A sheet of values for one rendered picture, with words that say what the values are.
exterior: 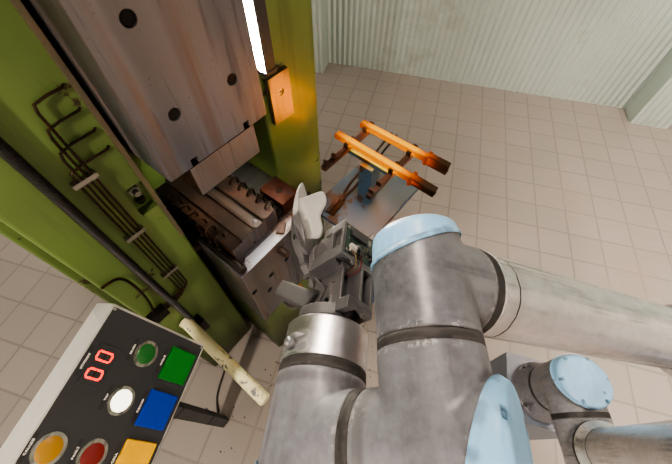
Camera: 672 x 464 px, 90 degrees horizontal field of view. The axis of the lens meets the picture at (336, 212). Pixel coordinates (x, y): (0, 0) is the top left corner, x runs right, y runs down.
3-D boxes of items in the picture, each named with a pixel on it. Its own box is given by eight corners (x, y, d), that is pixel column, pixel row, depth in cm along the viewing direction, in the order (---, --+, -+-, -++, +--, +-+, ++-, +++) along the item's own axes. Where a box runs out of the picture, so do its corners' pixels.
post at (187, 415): (229, 420, 164) (106, 386, 76) (223, 428, 162) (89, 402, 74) (224, 414, 165) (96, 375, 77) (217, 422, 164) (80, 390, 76)
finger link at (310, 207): (322, 166, 47) (346, 225, 44) (297, 188, 50) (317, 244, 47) (306, 164, 44) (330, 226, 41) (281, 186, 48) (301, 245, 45)
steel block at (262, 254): (320, 259, 163) (316, 205, 126) (265, 321, 145) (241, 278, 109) (241, 203, 183) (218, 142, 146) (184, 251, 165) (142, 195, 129)
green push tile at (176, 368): (196, 355, 90) (174, 345, 85) (183, 385, 85) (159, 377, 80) (192, 354, 91) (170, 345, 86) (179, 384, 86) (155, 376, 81)
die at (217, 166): (260, 151, 93) (253, 124, 85) (203, 195, 84) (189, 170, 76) (168, 94, 108) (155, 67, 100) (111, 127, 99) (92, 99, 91)
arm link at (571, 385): (568, 363, 114) (601, 350, 100) (589, 421, 104) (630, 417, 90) (523, 362, 114) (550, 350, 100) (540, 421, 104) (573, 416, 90)
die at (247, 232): (278, 222, 122) (274, 208, 115) (237, 260, 113) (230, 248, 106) (204, 169, 137) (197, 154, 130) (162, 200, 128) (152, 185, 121)
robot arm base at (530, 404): (565, 371, 122) (581, 366, 114) (571, 431, 111) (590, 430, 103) (510, 356, 125) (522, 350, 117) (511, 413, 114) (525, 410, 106)
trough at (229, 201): (265, 219, 114) (264, 217, 113) (254, 230, 112) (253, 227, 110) (188, 164, 129) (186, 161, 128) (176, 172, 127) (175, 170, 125)
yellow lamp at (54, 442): (72, 444, 65) (57, 443, 61) (48, 467, 63) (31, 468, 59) (64, 432, 66) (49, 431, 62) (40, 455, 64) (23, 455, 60)
